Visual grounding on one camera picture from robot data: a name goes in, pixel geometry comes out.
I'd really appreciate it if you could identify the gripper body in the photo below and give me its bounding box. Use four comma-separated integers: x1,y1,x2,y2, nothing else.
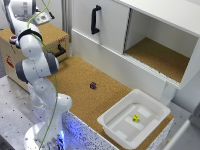
33,11,52,26

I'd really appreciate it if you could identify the white sliding door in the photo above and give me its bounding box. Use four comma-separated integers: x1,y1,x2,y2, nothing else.
72,0,131,56

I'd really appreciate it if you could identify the purple block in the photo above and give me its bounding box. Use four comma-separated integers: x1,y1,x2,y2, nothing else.
89,81,98,90

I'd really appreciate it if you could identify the white cabinet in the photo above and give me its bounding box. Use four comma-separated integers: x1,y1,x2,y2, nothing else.
71,0,200,108

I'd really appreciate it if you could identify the yellow block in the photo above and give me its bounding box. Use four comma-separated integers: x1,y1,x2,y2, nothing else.
132,114,141,123

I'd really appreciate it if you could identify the white plastic box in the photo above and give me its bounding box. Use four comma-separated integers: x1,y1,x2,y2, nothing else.
96,88,172,150

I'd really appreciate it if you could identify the black drawer handle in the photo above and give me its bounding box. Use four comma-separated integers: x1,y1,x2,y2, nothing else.
52,43,67,58

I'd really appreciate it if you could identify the black door handle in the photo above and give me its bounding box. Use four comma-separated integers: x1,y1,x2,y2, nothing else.
90,4,102,36

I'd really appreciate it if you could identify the green cable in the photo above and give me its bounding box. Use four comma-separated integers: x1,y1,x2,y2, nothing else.
27,0,61,150

